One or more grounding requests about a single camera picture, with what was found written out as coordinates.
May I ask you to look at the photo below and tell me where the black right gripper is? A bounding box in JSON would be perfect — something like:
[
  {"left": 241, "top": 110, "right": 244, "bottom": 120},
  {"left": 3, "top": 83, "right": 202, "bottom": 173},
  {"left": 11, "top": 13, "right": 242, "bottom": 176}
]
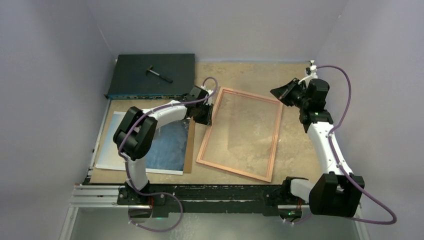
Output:
[{"left": 270, "top": 78, "right": 311, "bottom": 110}]

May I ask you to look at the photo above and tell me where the pink wooden picture frame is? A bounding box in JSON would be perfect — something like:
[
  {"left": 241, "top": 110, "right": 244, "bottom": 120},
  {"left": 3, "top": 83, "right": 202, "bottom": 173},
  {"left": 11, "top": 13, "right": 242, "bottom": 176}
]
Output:
[{"left": 196, "top": 86, "right": 284, "bottom": 183}]

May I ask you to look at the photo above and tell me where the brown cardboard backing board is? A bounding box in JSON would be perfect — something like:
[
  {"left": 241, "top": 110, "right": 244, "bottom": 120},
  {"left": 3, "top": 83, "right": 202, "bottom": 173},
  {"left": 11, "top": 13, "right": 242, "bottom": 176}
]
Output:
[{"left": 183, "top": 118, "right": 196, "bottom": 175}]

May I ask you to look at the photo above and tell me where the clear transparent sheet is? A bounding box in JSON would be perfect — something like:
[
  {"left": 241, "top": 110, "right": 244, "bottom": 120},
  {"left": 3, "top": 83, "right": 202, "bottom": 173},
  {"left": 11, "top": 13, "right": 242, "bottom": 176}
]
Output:
[{"left": 202, "top": 91, "right": 281, "bottom": 178}]

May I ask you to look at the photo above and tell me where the blue landscape photo print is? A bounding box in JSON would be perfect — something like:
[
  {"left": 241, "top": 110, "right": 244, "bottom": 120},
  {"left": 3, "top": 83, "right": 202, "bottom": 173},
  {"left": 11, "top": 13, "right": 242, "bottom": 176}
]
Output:
[{"left": 95, "top": 111, "right": 190, "bottom": 175}]

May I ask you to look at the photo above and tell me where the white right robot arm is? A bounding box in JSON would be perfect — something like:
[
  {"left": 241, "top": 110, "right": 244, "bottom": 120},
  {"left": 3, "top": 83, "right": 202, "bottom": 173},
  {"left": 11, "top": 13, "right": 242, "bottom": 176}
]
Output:
[{"left": 270, "top": 78, "right": 365, "bottom": 218}]

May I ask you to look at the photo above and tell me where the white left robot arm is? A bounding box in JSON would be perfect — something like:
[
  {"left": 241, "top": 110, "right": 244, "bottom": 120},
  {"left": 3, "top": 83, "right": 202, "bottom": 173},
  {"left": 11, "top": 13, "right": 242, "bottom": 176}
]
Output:
[{"left": 112, "top": 85, "right": 216, "bottom": 205}]

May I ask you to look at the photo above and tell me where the small black hammer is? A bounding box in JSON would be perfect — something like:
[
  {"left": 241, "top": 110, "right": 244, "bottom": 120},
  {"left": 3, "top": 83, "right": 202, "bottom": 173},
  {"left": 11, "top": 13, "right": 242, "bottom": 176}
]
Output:
[{"left": 145, "top": 65, "right": 173, "bottom": 84}]

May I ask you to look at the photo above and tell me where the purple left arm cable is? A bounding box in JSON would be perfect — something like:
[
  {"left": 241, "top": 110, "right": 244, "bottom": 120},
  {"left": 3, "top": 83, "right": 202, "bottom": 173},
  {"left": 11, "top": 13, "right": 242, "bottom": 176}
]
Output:
[{"left": 117, "top": 76, "right": 219, "bottom": 232}]

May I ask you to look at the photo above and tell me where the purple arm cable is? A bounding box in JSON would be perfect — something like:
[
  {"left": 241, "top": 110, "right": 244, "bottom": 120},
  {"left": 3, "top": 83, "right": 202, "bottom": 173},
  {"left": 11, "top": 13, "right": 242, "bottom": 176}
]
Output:
[
  {"left": 283, "top": 65, "right": 398, "bottom": 226},
  {"left": 117, "top": 76, "right": 219, "bottom": 232}
]

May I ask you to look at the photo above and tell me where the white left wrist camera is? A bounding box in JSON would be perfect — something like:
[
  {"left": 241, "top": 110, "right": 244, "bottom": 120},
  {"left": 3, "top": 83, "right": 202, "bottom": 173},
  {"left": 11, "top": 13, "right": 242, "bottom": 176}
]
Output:
[{"left": 200, "top": 85, "right": 215, "bottom": 98}]

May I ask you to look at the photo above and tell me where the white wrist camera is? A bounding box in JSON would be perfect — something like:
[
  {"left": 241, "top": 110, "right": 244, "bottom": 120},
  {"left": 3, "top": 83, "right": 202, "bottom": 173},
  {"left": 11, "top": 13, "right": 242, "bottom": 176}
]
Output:
[
  {"left": 297, "top": 64, "right": 318, "bottom": 87},
  {"left": 200, "top": 85, "right": 215, "bottom": 98}
]

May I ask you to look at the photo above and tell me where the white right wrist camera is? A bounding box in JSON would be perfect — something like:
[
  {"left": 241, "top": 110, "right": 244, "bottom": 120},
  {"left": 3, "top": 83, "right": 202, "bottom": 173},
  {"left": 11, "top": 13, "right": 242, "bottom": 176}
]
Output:
[{"left": 297, "top": 64, "right": 318, "bottom": 87}]

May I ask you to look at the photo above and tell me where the dark blue network switch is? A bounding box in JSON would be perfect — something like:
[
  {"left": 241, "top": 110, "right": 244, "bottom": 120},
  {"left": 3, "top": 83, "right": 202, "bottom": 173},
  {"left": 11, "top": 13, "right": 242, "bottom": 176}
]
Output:
[{"left": 105, "top": 53, "right": 196, "bottom": 100}]

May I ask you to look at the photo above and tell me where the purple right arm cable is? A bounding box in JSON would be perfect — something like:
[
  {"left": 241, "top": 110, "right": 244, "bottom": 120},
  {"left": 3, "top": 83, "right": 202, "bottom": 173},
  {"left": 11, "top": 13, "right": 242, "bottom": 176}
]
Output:
[{"left": 283, "top": 65, "right": 398, "bottom": 226}]

